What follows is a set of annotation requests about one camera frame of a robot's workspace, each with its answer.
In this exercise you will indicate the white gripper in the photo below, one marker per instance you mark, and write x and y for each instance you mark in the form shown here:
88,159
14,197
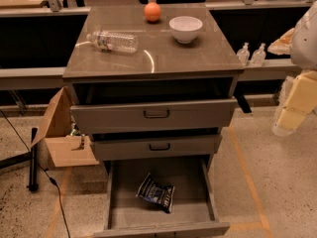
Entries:
305,44

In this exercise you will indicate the blue chip bag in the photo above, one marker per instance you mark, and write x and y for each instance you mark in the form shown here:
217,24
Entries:
153,192

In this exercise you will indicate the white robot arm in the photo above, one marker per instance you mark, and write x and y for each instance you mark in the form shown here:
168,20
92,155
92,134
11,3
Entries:
300,43

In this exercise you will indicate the grey top drawer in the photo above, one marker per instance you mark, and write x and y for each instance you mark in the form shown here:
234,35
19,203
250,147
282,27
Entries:
99,119

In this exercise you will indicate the grey drawer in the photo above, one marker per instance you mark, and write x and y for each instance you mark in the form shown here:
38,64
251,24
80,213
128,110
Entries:
193,213
156,147
99,119

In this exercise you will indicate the grey drawer cabinet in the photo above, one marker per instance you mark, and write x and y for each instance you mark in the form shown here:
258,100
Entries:
161,70

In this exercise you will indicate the grey bottom drawer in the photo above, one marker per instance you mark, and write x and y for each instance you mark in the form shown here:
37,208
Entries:
193,213

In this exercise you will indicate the grey middle drawer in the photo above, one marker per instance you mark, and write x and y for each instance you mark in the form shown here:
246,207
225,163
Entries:
156,147

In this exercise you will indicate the right clear pump bottle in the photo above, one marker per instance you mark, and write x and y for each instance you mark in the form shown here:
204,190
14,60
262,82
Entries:
258,56

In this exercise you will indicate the white bowl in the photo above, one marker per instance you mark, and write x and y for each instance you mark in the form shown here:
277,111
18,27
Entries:
185,28

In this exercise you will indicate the orange fruit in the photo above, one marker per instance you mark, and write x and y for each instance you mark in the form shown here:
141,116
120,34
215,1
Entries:
152,12

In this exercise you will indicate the clear plastic water bottle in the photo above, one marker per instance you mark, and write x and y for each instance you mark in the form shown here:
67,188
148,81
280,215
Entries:
114,42

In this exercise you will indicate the brown cardboard box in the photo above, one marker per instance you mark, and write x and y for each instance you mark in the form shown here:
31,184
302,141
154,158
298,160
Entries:
66,150

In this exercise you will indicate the black metal stand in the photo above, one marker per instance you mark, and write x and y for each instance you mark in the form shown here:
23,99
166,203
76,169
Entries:
31,156

